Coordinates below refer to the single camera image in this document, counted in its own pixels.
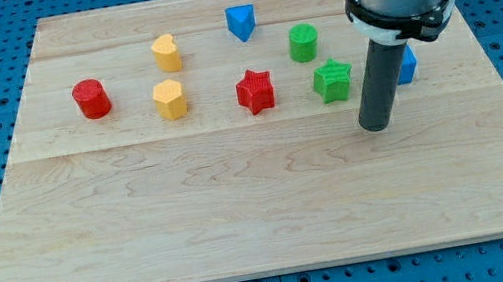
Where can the yellow hexagon block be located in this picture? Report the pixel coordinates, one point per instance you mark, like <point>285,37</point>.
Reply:
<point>170,100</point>

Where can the red star block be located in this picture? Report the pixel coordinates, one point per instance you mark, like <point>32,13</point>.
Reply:
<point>255,91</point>

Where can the wooden board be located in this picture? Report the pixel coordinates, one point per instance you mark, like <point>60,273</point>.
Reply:
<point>222,195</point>

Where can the green star block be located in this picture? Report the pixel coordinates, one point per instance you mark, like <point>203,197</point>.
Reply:
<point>332,81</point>

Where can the green cylinder block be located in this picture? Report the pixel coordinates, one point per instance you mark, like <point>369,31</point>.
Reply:
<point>303,43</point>

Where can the yellow heart block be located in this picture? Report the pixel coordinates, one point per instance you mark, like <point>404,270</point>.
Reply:
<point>167,54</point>

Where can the blue triangle block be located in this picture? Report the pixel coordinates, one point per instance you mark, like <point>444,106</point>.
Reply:
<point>241,21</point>

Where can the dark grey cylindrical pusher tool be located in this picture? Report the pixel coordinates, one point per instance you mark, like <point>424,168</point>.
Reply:
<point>381,75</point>

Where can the red cylinder block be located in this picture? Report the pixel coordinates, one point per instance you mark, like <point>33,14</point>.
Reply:
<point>91,98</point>

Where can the blue cube block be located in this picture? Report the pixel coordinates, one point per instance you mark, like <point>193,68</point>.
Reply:
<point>408,67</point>

